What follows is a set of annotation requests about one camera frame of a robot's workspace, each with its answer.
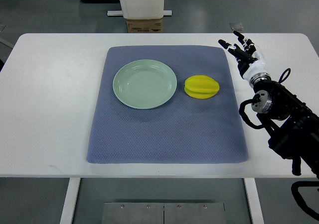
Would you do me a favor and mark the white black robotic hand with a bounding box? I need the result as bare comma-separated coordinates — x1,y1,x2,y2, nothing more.
218,31,267,84

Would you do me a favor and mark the yellow starfruit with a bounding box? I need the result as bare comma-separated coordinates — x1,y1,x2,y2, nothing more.
184,75,220,99

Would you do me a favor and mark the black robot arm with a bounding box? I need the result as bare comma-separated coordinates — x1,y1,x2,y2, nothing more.
239,68,319,176

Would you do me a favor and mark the pale green round plate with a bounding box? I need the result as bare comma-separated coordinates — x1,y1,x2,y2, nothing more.
113,59,177,110

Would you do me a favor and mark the grey metal floor plate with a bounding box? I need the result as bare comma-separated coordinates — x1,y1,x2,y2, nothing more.
102,203,226,224

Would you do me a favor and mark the small grey floor socket cover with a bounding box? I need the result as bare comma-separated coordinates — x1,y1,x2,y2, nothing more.
230,22,244,31

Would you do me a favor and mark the blue textured table mat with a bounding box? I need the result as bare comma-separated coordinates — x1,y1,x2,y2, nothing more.
87,45,249,164

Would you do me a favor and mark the brown cardboard box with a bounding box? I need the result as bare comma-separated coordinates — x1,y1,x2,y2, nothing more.
126,19,162,33

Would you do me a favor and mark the white machine column base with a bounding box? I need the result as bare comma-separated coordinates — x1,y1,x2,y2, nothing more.
107,0,172,19

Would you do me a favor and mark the right white table leg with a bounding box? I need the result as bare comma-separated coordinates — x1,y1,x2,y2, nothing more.
244,178,264,224

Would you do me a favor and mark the white table leg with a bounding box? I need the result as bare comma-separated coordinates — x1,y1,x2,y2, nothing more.
244,178,264,224
60,178,81,224

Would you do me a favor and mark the left white table leg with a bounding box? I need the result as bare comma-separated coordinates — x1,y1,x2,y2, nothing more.
60,178,81,224

